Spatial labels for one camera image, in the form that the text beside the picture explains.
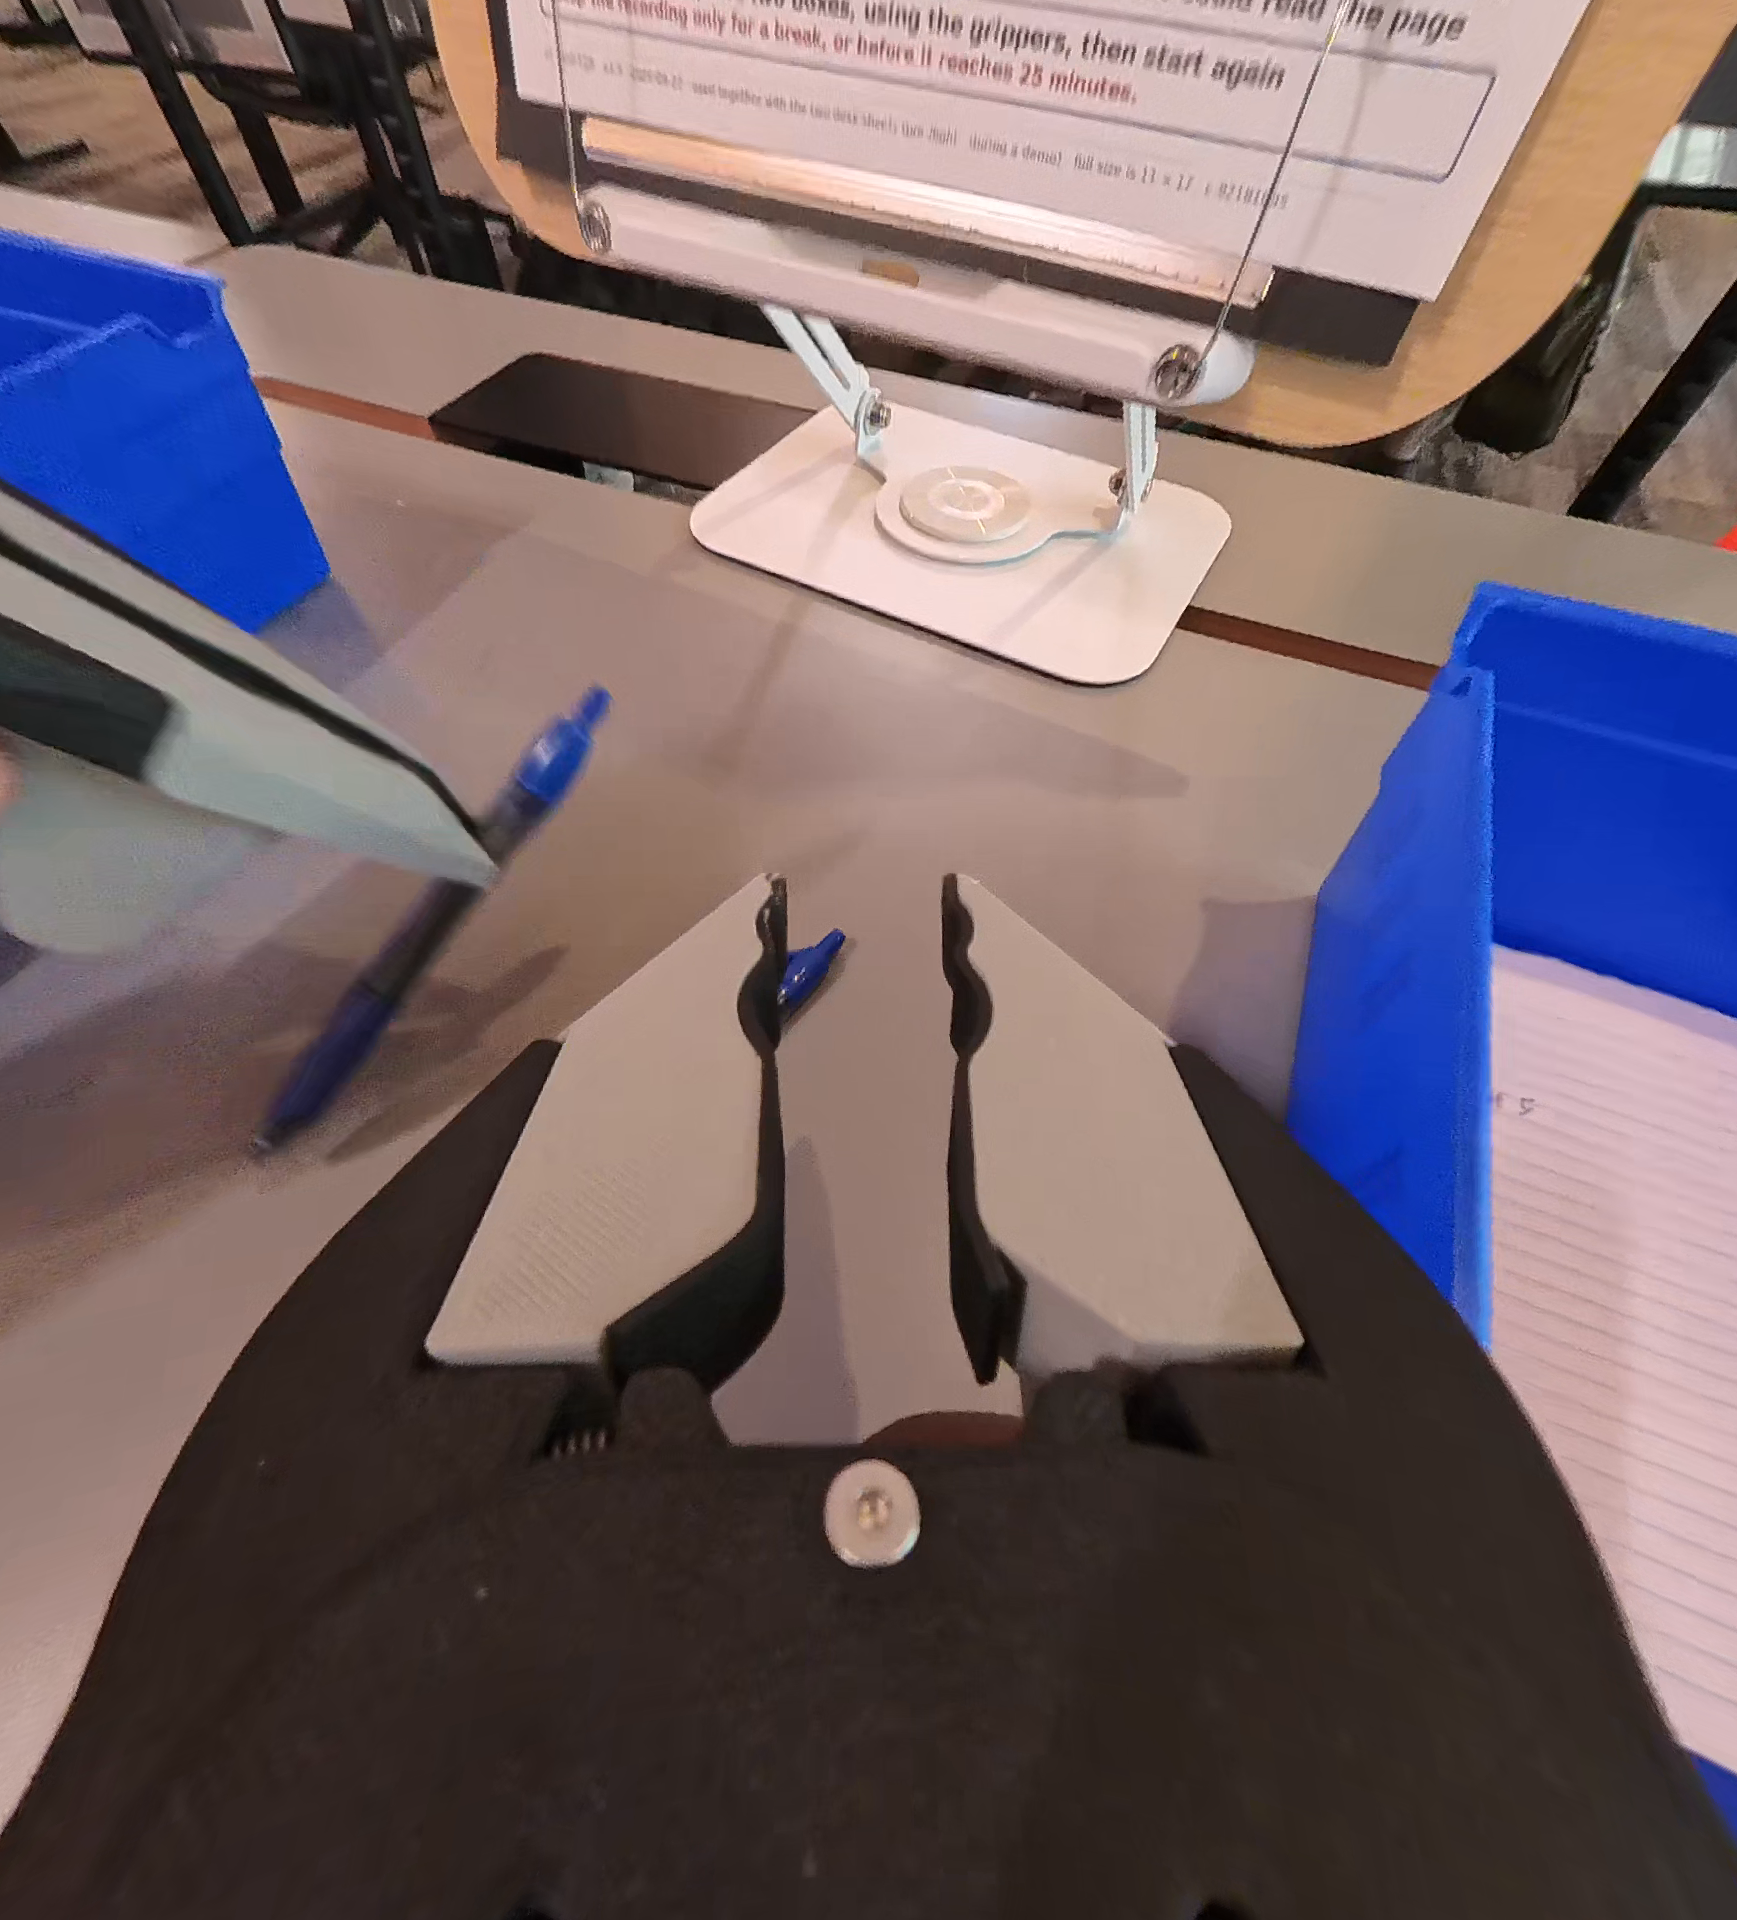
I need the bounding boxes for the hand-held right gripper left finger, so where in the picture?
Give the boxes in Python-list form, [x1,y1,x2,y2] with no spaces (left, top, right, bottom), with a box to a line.
[423,873,795,1391]

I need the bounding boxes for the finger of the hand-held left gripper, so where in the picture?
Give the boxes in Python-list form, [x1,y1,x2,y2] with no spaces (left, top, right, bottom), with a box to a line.
[0,426,493,850]
[0,516,503,891]

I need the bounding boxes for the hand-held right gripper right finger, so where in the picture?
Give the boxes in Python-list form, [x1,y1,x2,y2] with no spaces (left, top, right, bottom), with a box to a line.
[941,873,1308,1391]

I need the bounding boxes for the blue plastic bin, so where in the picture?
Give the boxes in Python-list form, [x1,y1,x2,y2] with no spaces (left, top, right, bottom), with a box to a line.
[1285,582,1737,1920]
[0,211,332,903]

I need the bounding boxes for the lined paper sheet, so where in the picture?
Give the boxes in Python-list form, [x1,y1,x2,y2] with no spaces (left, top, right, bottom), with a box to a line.
[1487,942,1737,1820]

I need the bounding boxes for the grey desk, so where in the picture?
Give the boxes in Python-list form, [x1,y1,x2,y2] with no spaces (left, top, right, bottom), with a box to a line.
[0,165,1737,1920]

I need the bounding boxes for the black phone on table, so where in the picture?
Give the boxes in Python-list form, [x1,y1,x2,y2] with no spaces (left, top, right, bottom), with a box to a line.
[429,353,786,494]

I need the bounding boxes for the white document stand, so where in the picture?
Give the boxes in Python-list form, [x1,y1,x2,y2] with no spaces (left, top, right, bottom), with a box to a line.
[424,0,1737,690]

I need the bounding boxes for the black metal table frame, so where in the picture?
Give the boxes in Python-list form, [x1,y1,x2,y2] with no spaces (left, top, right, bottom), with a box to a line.
[101,0,511,294]

